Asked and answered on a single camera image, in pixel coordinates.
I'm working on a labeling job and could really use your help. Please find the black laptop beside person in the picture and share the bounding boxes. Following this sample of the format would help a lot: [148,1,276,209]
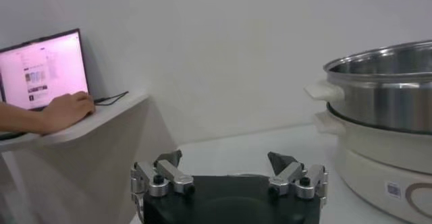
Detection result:
[0,28,90,112]

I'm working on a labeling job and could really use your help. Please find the white side table with mouse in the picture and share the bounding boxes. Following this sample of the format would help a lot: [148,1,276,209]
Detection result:
[0,93,177,224]

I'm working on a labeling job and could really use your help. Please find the stainless steel steamer basket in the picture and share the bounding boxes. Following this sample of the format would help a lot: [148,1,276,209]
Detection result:
[304,39,432,135]

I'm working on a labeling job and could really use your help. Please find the person's bare hand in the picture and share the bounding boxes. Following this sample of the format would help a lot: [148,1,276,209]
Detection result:
[40,91,96,135]

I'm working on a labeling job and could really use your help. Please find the black laptop power cable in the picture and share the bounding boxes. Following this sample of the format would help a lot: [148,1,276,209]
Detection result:
[93,90,130,107]

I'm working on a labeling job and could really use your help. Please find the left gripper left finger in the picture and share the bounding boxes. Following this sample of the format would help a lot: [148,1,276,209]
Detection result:
[130,149,196,198]

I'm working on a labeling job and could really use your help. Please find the person's bare forearm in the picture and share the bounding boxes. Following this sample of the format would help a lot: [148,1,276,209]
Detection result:
[0,102,47,136]

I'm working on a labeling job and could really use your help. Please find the cream electric cooker base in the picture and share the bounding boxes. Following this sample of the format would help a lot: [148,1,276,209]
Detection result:
[313,110,432,224]

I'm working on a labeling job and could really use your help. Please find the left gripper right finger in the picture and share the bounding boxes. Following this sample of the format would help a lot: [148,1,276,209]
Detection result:
[267,150,329,201]

